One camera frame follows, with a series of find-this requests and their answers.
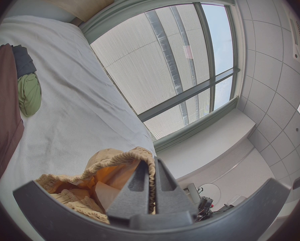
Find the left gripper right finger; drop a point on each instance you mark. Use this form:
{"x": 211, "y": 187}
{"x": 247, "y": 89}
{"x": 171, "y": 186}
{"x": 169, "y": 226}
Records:
{"x": 170, "y": 193}

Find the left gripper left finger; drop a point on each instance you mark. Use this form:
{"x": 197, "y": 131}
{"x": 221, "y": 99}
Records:
{"x": 136, "y": 194}

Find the tan shorts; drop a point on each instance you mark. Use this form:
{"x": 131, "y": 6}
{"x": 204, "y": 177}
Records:
{"x": 107, "y": 157}

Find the bed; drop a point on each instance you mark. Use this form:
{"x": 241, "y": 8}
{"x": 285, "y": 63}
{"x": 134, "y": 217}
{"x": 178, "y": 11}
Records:
{"x": 77, "y": 84}

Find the window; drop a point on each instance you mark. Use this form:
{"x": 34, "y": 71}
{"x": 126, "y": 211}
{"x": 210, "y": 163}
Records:
{"x": 140, "y": 59}

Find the green garment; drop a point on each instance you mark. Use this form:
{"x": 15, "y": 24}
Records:
{"x": 29, "y": 97}

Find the brown shorts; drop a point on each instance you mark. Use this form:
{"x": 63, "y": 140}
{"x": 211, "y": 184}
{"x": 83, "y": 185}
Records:
{"x": 2, "y": 97}

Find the black garment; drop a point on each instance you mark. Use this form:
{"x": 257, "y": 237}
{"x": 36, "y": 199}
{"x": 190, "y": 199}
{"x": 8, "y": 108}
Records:
{"x": 23, "y": 61}

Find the blue-green curtain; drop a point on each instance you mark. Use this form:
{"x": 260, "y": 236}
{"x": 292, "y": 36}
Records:
{"x": 107, "y": 16}

